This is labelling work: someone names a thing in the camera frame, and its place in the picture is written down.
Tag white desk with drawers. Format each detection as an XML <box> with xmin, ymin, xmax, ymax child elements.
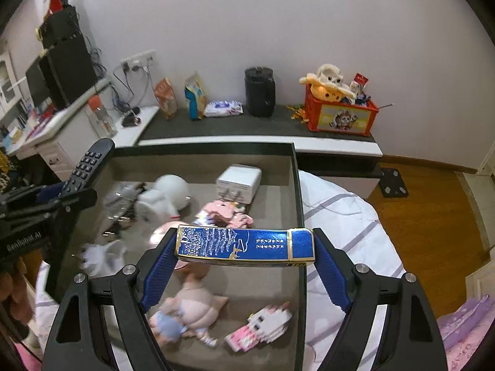
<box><xmin>7</xmin><ymin>79</ymin><xmax>110</xmax><ymax>181</ymax></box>

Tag yellow white plush toy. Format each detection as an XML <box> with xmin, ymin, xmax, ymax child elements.
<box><xmin>299</xmin><ymin>64</ymin><xmax>357</xmax><ymax>104</ymax></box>

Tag black remote control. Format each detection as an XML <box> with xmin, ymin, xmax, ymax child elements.
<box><xmin>59</xmin><ymin>138</ymin><xmax>115</xmax><ymax>197</ymax></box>

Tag white striped round table cover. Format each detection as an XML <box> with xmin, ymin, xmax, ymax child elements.
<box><xmin>35</xmin><ymin>170</ymin><xmax>405</xmax><ymax>370</ymax></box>

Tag small black device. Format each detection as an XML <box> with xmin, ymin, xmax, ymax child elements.
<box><xmin>121</xmin><ymin>106</ymin><xmax>141</xmax><ymax>128</ymax></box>

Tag bottle with orange cap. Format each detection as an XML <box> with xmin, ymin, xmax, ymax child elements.
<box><xmin>86</xmin><ymin>95</ymin><xmax>118</xmax><ymax>137</ymax></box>

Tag pink white block figure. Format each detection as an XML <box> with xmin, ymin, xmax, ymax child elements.
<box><xmin>224</xmin><ymin>302</ymin><xmax>292</xmax><ymax>352</ymax></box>

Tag wet wipes pack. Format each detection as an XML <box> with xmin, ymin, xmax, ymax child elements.
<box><xmin>204</xmin><ymin>100</ymin><xmax>243</xmax><ymax>118</ymax></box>

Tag blue white snack bag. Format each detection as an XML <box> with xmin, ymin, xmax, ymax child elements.
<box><xmin>185</xmin><ymin>72</ymin><xmax>207</xmax><ymax>121</ymax></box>

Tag blue cigarette pack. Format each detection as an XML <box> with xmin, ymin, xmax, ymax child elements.
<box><xmin>175</xmin><ymin>225</ymin><xmax>316</xmax><ymax>266</ymax></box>

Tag pink bedding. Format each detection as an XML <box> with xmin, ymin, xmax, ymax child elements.
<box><xmin>437</xmin><ymin>295</ymin><xmax>494</xmax><ymax>370</ymax></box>

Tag black computer tower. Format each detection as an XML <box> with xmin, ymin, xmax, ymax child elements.
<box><xmin>39</xmin><ymin>35</ymin><xmax>97</xmax><ymax>110</ymax></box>

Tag low black top bench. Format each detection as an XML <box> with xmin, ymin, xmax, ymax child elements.
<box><xmin>138</xmin><ymin>105</ymin><xmax>383</xmax><ymax>198</ymax></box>

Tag red toy crate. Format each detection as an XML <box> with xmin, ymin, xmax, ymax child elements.
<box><xmin>304</xmin><ymin>85</ymin><xmax>379</xmax><ymax>137</ymax></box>

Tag pink box with grey interior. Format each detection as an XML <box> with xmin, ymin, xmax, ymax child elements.
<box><xmin>46</xmin><ymin>141</ymin><xmax>309</xmax><ymax>371</ymax></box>

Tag pink block pig figure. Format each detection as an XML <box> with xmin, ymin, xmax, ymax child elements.
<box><xmin>193</xmin><ymin>200</ymin><xmax>254</xmax><ymax>229</ymax></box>

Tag black kettle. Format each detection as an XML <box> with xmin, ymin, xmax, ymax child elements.
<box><xmin>244</xmin><ymin>66</ymin><xmax>276</xmax><ymax>117</ymax></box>

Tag rose gold round tin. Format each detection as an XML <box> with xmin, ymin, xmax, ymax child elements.
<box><xmin>148</xmin><ymin>220</ymin><xmax>188</xmax><ymax>271</ymax></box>

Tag wall power strip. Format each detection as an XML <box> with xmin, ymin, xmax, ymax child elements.
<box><xmin>120</xmin><ymin>49</ymin><xmax>156</xmax><ymax>71</ymax></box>

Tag white low cabinet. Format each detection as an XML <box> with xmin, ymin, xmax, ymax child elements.
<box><xmin>112</xmin><ymin>106</ymin><xmax>159</xmax><ymax>148</ymax></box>

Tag orange snack bag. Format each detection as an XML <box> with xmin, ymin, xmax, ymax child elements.
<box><xmin>153</xmin><ymin>78</ymin><xmax>178</xmax><ymax>119</ymax></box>

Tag black computer monitor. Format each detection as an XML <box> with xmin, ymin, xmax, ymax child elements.
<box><xmin>26</xmin><ymin>56</ymin><xmax>51</xmax><ymax>112</ymax></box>

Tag pig doll blue dress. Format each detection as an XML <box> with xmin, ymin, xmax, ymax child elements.
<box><xmin>148</xmin><ymin>272</ymin><xmax>228</xmax><ymax>348</ymax></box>

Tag white glass door cabinet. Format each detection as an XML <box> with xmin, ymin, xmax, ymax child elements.
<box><xmin>0</xmin><ymin>51</ymin><xmax>22</xmax><ymax>117</ymax></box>

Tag white power adapter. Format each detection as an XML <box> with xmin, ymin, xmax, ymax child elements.
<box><xmin>216</xmin><ymin>164</ymin><xmax>262</xmax><ymax>204</ymax></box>

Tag clear glass refill bottle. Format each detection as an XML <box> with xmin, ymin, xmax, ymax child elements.
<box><xmin>103</xmin><ymin>183</ymin><xmax>146</xmax><ymax>220</ymax></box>

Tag black floor scale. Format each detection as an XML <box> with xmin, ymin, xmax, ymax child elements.
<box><xmin>378</xmin><ymin>168</ymin><xmax>409</xmax><ymax>198</ymax></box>

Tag left hand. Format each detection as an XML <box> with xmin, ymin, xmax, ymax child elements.
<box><xmin>1</xmin><ymin>257</ymin><xmax>33</xmax><ymax>325</ymax></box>

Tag black box on tower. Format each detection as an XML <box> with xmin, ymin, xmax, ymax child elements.
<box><xmin>37</xmin><ymin>5</ymin><xmax>80</xmax><ymax>49</ymax></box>

